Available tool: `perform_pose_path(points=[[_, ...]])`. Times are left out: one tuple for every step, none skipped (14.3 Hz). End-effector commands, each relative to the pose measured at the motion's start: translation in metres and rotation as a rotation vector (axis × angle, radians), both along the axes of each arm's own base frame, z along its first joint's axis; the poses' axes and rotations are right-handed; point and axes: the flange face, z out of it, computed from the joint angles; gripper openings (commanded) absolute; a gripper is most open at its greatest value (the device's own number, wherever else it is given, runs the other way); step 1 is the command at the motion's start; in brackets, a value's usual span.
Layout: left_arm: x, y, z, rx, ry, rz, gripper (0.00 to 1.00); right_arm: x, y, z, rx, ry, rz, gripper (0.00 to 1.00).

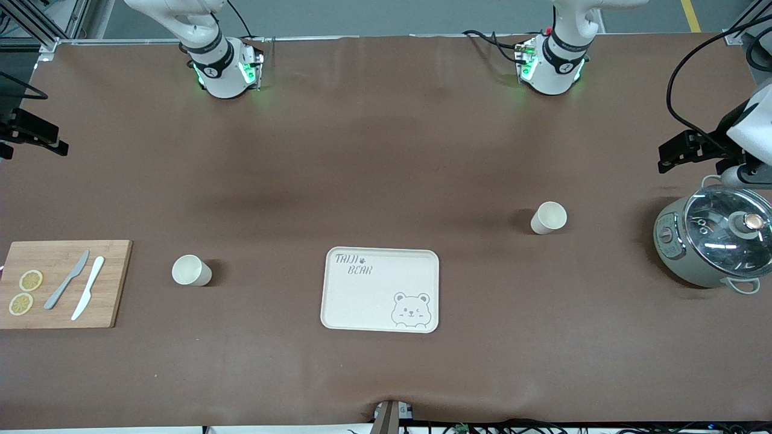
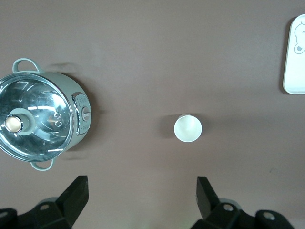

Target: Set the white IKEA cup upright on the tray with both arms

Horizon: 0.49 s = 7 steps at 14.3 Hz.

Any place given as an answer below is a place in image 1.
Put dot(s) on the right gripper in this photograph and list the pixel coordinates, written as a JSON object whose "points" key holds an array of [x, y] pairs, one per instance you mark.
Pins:
{"points": [[18, 125]]}

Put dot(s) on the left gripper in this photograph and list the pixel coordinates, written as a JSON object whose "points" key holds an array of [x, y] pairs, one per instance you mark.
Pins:
{"points": [[710, 148]]}

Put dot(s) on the white plastic cup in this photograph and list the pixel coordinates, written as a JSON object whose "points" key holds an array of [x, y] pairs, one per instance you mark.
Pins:
{"points": [[190, 271], [546, 220]]}

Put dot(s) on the arm base connector panel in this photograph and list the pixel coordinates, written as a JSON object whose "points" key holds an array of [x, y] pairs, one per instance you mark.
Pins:
{"points": [[526, 60], [250, 71]]}

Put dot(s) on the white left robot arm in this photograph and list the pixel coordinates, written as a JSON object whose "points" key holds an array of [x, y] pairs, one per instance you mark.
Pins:
{"points": [[558, 66]]}

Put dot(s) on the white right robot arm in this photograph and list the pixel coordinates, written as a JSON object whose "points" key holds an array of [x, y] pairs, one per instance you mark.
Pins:
{"points": [[220, 72]]}

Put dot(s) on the cream tray with bear print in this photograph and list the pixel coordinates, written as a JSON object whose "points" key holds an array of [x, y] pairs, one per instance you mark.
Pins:
{"points": [[362, 301]]}

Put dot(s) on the grey-green cooking pot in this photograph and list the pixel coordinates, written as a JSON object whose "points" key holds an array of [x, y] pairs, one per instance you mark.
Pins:
{"points": [[669, 253]]}

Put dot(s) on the glass pot lid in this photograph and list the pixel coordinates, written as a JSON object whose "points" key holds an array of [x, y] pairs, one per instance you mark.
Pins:
{"points": [[718, 241]]}

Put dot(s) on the grey plastic knife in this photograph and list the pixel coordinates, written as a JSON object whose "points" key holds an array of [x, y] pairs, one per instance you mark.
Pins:
{"points": [[78, 265]]}

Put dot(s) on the yellow lemon slice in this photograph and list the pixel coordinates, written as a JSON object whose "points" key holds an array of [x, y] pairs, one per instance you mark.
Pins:
{"points": [[20, 304], [31, 280]]}

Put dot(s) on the white plastic knife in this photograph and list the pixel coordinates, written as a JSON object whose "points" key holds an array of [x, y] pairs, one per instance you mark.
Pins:
{"points": [[87, 288]]}

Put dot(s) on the bamboo cutting board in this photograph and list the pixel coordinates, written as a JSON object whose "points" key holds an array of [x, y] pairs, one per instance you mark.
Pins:
{"points": [[114, 289]]}

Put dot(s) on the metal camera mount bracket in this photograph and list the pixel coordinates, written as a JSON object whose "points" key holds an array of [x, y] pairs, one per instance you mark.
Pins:
{"points": [[386, 419]]}

